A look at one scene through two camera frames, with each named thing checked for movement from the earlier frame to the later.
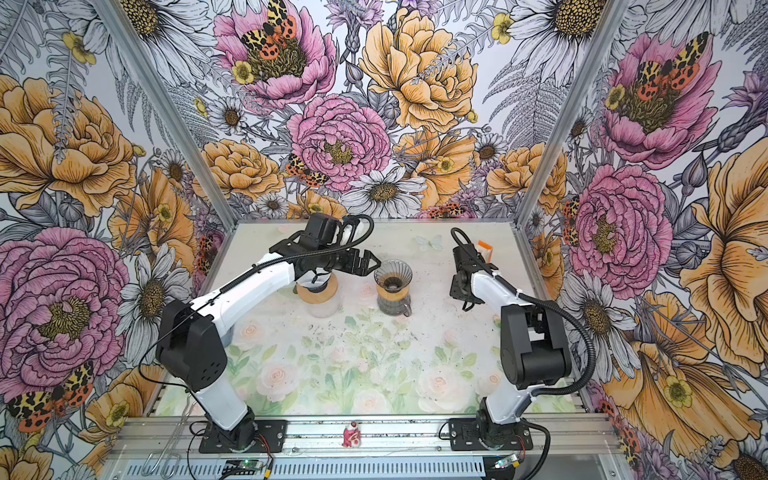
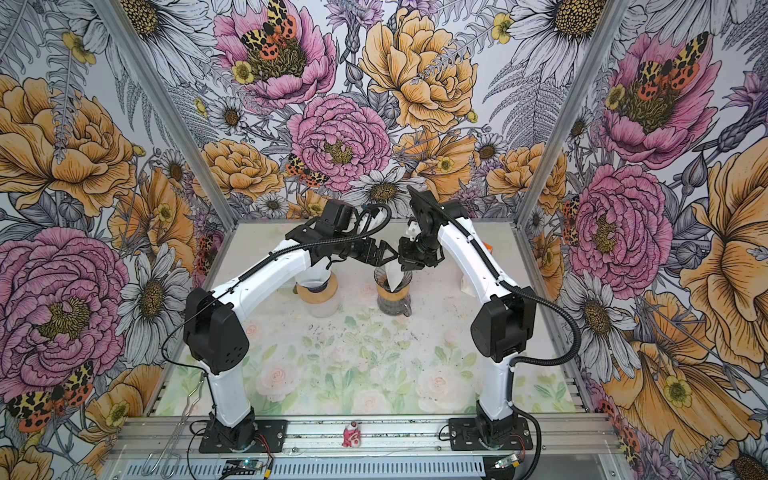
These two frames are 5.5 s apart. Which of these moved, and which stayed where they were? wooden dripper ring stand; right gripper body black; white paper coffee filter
Moved: right gripper body black
Stayed: wooden dripper ring stand; white paper coffee filter
